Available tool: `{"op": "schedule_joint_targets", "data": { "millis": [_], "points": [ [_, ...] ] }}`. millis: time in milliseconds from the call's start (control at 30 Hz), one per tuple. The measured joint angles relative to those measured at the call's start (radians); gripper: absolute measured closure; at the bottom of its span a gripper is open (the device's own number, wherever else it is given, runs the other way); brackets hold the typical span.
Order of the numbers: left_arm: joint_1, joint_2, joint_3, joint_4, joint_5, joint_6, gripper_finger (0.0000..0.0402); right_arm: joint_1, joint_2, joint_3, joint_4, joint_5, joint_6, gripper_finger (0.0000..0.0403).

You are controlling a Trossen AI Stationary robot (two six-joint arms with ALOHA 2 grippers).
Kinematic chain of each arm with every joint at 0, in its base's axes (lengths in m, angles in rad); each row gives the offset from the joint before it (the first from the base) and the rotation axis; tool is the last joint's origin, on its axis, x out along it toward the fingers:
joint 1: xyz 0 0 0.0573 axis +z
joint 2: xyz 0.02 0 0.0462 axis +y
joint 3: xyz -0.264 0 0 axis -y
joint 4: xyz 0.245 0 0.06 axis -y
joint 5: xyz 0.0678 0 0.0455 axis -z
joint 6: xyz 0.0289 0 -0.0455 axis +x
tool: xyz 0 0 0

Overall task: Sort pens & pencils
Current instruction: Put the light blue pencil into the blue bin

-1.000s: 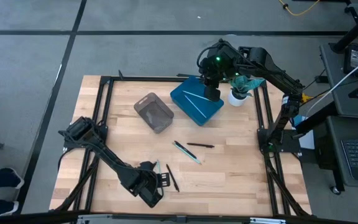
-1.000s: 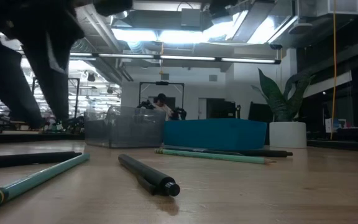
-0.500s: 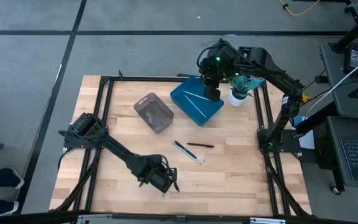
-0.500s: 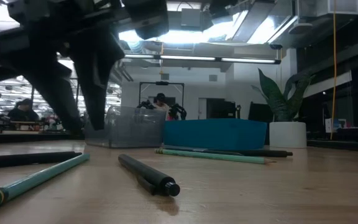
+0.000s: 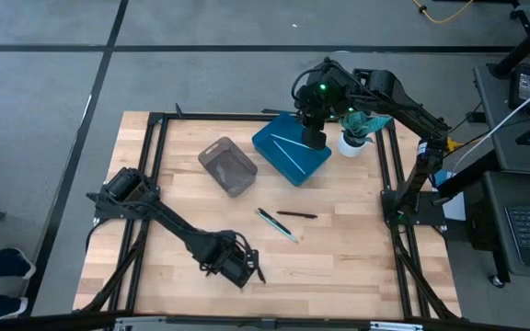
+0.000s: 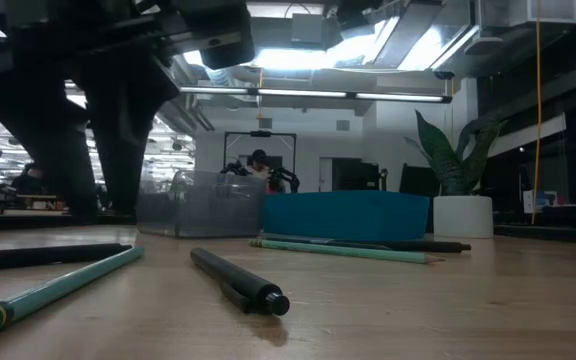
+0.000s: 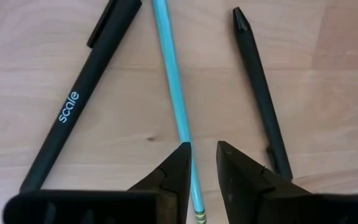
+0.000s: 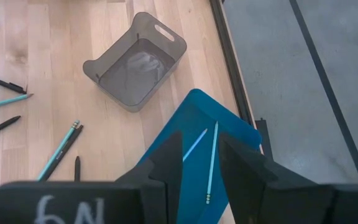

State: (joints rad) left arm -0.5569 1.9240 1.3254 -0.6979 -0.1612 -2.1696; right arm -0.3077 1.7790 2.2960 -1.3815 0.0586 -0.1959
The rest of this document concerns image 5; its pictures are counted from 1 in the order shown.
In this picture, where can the black diagonal pole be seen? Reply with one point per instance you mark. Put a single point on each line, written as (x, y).
(467, 179)
(527, 41)

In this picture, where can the yellow plug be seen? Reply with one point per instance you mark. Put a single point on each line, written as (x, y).
(451, 144)

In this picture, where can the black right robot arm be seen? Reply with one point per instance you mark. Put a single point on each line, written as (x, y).
(412, 115)

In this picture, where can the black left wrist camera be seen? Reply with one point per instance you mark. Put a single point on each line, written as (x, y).
(239, 271)

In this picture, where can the black clamp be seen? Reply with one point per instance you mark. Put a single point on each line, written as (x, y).
(180, 110)

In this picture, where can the silver metal bracket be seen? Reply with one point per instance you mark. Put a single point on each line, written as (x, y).
(396, 326)
(141, 323)

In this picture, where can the snake plant in white pot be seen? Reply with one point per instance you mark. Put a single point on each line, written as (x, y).
(357, 133)

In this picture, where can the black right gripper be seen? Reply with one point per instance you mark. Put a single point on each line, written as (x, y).
(313, 117)

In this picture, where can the white and blue box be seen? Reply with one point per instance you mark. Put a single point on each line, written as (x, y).
(451, 207)

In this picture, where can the dark grey desk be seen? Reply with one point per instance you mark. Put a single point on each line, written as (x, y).
(495, 220)
(486, 92)

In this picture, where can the blue plastic bin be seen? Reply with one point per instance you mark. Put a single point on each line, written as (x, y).
(292, 174)

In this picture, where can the black caster wheel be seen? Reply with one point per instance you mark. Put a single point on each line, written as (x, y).
(497, 281)

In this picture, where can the black power brick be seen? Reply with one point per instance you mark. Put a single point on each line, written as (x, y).
(526, 87)

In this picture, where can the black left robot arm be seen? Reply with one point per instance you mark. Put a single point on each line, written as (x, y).
(173, 220)

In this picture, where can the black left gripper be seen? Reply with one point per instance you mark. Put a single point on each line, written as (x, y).
(216, 250)

